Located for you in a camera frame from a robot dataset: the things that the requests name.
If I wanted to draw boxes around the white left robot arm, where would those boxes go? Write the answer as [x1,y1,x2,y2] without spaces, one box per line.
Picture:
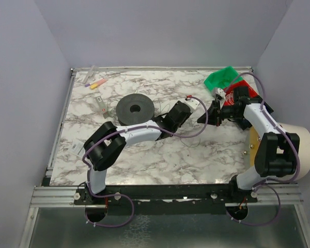
[83,99,198,194]

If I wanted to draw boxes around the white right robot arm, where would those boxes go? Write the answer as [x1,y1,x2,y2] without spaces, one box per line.
[197,86,300,190]

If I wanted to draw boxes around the red plastic bin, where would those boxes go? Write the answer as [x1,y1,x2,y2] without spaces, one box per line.
[224,80,258,106]

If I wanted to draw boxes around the green plastic bin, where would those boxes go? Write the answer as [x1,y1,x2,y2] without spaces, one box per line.
[204,66,239,91]

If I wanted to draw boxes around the black plastic bin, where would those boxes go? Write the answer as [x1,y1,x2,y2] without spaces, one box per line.
[256,95,274,114]

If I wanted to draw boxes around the purple yellow pink markers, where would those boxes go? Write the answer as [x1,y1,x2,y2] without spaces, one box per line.
[85,79,108,89]

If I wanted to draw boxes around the clear plastic tube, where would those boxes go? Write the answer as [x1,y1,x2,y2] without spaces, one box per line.
[84,66,95,84]

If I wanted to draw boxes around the large white cylinder bucket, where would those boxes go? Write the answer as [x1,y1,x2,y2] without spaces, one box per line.
[243,123,310,181]

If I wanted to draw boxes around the white paper label packet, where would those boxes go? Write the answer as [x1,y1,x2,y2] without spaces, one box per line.
[69,140,85,158]

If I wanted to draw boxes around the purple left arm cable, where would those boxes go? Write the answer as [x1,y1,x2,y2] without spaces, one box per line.
[82,96,210,228]

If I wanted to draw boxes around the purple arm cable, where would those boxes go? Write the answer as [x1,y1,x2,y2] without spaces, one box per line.
[82,96,210,228]
[223,72,300,226]

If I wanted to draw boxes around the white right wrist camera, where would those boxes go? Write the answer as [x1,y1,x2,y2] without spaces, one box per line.
[212,87,226,102]

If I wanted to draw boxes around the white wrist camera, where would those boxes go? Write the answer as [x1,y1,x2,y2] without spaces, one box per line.
[184,99,199,112]
[212,87,226,102]

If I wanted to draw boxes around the white wires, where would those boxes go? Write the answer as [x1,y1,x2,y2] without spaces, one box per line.
[223,90,236,105]

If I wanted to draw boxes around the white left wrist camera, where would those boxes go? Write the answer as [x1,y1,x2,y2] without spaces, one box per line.
[184,99,199,112]

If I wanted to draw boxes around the black cable spool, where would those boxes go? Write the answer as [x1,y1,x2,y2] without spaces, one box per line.
[116,94,154,126]

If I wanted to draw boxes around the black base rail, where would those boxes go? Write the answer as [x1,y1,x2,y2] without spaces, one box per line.
[74,180,257,215]

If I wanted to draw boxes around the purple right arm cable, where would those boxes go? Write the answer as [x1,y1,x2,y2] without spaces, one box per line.
[223,72,300,226]

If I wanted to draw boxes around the aluminium frame rail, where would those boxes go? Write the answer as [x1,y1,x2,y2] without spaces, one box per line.
[18,68,76,247]

